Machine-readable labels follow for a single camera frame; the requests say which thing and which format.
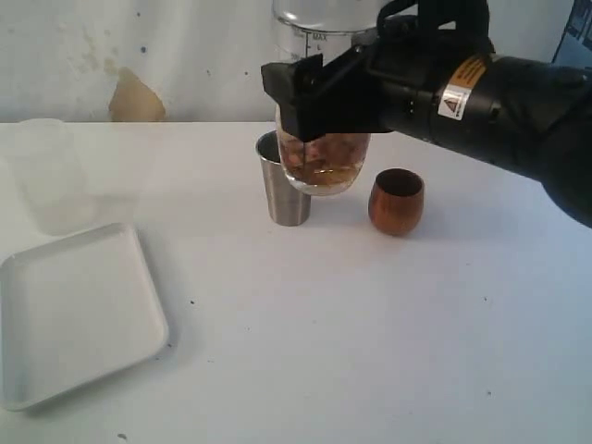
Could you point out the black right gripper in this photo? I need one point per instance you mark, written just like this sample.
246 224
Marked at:
383 86

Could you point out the brown wooden blocks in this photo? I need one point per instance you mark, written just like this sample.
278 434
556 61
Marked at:
331 158

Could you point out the clear plastic shaker cup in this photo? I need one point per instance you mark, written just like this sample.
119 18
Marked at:
326 27

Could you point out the stainless steel cup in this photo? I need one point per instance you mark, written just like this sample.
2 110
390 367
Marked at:
287 206

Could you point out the brown wooden cup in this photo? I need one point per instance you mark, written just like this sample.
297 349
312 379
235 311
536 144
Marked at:
396 202

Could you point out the translucent plastic cup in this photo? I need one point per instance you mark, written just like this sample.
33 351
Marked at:
42 157

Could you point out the white rectangular tray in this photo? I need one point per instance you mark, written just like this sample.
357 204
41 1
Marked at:
74 311

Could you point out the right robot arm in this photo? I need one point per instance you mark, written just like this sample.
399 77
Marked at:
527 117

